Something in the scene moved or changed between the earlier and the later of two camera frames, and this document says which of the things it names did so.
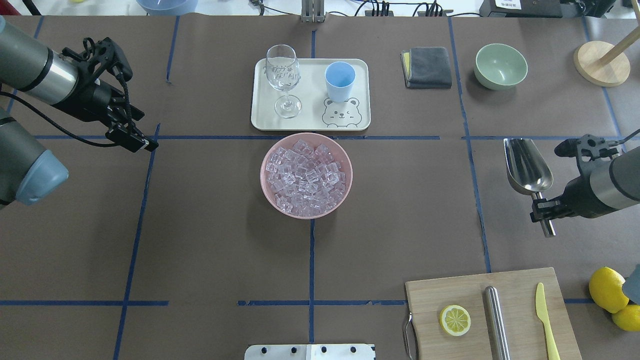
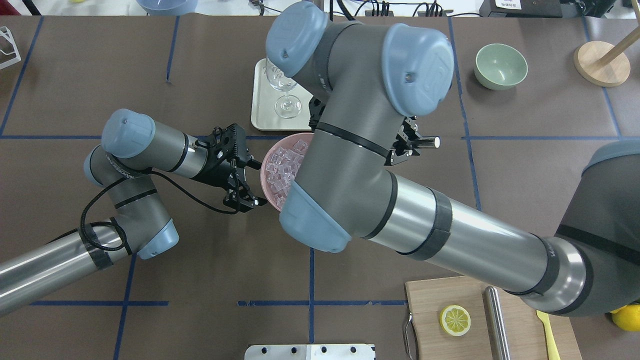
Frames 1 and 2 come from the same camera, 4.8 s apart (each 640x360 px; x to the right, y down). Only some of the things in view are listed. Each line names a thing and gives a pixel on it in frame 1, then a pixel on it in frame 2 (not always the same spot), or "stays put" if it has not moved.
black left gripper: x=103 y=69 → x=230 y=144
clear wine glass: x=283 y=72 stays put
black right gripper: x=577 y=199 → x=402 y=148
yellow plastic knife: x=542 y=313 stays put
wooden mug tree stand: x=602 y=64 stays put
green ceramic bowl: x=499 y=66 stays put
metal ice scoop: x=528 y=172 → x=428 y=142
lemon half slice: x=455 y=320 stays put
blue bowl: x=167 y=7 stays put
